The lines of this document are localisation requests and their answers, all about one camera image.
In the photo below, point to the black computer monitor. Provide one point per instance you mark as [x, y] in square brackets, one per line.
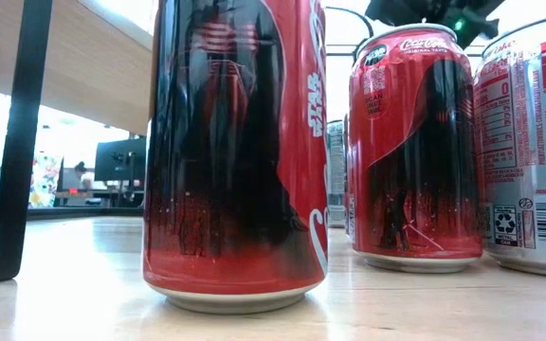
[116, 161]

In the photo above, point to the colourful printed banner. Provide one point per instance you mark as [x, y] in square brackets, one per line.
[45, 182]

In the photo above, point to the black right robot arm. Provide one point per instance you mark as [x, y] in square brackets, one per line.
[387, 12]

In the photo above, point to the white Celsius can black lid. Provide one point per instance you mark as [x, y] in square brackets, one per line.
[335, 175]

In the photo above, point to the red black Coca-Cola can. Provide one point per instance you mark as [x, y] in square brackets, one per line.
[410, 156]
[235, 166]

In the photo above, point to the silver Diet Coke can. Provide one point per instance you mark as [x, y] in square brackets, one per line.
[529, 142]

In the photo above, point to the wooden tray with black ends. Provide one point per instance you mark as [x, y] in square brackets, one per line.
[88, 71]

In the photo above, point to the person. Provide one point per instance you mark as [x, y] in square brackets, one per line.
[80, 168]

